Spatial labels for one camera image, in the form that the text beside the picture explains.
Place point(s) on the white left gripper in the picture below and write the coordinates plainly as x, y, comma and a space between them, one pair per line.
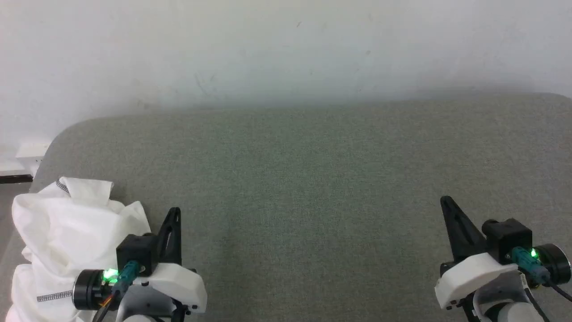
178, 281

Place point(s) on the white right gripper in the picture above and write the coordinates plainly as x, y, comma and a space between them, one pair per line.
473, 277

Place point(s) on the white shirt with grey stitching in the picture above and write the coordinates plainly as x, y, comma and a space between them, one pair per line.
62, 232

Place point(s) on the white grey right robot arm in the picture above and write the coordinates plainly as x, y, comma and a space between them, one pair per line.
514, 299

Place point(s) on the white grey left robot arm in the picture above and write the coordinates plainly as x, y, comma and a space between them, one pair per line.
134, 304

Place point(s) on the dark baseboard strip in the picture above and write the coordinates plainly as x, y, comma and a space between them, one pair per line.
15, 179

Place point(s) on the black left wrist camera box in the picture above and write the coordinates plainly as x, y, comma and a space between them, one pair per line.
136, 252

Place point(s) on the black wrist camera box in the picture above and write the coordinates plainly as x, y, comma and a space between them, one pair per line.
507, 239
136, 252

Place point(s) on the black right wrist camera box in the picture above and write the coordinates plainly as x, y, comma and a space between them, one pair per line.
507, 239

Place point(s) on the white wall socket box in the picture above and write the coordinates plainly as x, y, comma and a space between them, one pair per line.
31, 156

